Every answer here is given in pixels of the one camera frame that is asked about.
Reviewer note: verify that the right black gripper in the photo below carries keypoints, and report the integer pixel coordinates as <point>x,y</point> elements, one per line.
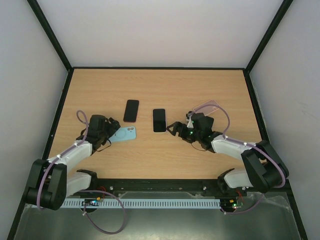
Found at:
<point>181,130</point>

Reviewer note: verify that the white slotted cable duct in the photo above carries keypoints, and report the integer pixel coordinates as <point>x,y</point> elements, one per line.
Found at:
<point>143,203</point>

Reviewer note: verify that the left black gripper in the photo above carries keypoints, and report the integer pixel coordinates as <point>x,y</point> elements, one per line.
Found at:
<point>115,123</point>

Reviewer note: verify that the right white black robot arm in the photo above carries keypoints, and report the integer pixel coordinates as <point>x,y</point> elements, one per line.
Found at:
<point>263,167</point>

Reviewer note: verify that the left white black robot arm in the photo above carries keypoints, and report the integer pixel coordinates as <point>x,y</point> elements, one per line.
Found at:
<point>48,183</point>

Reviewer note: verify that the pink translucent phone case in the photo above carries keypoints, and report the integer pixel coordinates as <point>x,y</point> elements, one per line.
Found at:
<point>207,107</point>

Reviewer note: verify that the black metal enclosure frame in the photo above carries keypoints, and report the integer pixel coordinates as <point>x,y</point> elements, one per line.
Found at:
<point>281,12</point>

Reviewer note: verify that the light blue phone case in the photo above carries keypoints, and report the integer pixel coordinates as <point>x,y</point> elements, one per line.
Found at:
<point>123,134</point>

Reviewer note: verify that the black phone red edge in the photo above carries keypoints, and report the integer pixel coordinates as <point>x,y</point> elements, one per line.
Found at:
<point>131,111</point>

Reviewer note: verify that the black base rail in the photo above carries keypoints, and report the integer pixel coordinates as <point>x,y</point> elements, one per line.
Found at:
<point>203,187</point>

